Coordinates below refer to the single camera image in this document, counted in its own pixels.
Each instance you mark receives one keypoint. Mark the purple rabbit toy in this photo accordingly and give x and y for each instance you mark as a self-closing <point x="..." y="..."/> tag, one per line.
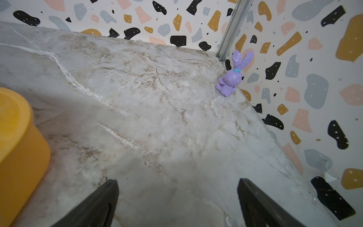
<point x="228" y="84"/>

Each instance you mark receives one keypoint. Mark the aluminium corner post right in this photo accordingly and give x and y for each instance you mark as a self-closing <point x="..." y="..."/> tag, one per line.
<point x="232" y="28"/>

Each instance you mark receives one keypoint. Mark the yellow plastic storage box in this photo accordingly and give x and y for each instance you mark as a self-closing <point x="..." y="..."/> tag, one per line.
<point x="25" y="155"/>

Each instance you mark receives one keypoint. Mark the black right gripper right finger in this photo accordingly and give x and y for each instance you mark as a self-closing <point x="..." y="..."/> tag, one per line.
<point x="259" y="210"/>

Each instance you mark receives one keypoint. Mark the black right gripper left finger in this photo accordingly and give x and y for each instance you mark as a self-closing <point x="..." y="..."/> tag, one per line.
<point x="97" y="210"/>

